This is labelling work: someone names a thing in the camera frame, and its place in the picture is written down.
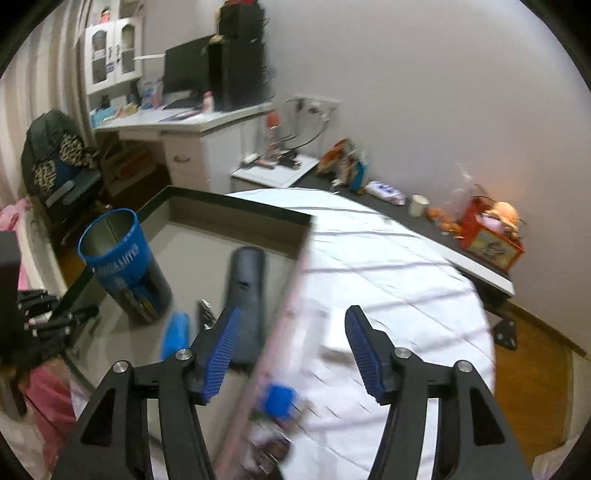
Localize black remote control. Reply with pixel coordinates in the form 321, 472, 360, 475
223, 246, 269, 370

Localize clear tube blue cap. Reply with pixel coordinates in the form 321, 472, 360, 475
259, 383, 308, 428

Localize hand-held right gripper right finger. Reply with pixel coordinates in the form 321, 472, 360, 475
344, 305, 534, 480

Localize pink storage box black rim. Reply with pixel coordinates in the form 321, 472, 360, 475
60, 186, 315, 480

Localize dark mouse pad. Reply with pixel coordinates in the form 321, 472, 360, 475
159, 108, 204, 121

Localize black white low cabinet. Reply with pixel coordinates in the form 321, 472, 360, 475
230, 154, 517, 319

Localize orange plush toy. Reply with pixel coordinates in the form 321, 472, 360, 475
480, 200, 520, 236

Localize white wipes packet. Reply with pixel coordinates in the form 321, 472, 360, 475
365, 181, 407, 206

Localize black computer tower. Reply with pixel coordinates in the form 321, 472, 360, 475
208, 34, 271, 112

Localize blue white box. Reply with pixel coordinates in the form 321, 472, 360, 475
141, 78, 164, 109

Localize black speaker box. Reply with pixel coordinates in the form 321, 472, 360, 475
218, 4, 266, 40

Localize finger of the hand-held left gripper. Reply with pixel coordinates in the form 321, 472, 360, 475
25, 305, 100, 344
17, 288, 61, 321

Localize clear plastic bag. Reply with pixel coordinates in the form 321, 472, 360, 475
445, 162, 476, 213

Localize black bathroom scale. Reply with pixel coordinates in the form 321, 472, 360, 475
492, 318, 518, 349

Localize red key strap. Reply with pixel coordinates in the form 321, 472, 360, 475
249, 431, 296, 480

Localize pile of orange peels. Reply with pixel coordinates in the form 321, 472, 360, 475
427, 205, 462, 234

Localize white glass-door cabinet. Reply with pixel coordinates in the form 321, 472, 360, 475
83, 17, 145, 97

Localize cardboard box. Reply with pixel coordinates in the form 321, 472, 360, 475
99, 138, 158, 195

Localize pink cloth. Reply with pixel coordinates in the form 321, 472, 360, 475
0, 198, 79, 462

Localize white wall power socket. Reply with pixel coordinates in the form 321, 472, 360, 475
288, 95, 342, 116

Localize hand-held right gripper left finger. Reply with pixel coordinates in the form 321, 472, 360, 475
51, 307, 243, 480

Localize beige curtain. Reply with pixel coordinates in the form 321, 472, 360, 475
0, 4, 116, 208

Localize blue tin can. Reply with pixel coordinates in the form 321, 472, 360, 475
77, 209, 172, 324

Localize black office chair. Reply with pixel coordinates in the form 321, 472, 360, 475
21, 110, 105, 232

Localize black power cables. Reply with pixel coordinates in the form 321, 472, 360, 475
265, 99, 331, 148

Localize black hair claw clip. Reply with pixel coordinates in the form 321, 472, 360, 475
198, 299, 218, 330

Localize colourful snack bag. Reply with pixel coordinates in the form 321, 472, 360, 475
316, 138, 358, 181

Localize white desk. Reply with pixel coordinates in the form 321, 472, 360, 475
92, 99, 278, 192

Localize black computer monitor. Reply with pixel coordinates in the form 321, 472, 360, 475
163, 34, 218, 100

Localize red printed box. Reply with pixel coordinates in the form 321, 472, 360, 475
459, 196, 526, 272

